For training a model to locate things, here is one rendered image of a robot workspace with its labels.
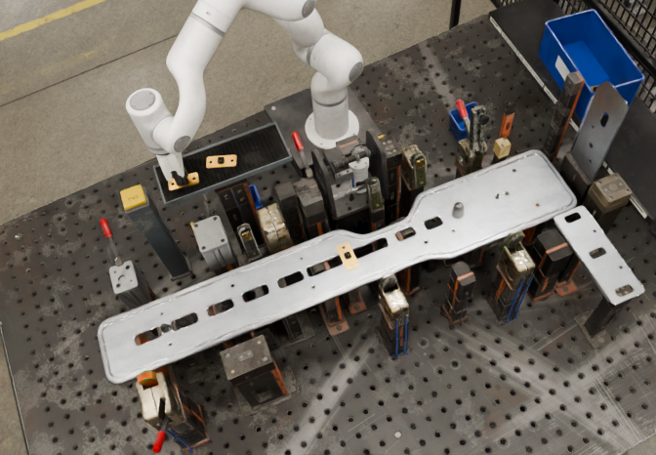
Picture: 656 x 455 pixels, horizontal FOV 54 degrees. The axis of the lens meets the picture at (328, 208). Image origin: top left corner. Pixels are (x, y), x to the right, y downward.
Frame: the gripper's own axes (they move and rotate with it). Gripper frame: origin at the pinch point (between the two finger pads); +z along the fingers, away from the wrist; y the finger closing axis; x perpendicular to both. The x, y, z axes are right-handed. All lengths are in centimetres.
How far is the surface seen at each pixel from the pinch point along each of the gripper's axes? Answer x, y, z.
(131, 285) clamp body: -20.1, 21.9, 12.6
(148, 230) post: -14.9, 3.3, 17.1
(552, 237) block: 95, 37, 21
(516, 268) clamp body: 80, 45, 14
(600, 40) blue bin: 132, -17, 8
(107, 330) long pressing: -29.4, 30.1, 18.5
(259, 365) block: 9, 52, 16
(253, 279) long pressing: 11.6, 26.5, 18.6
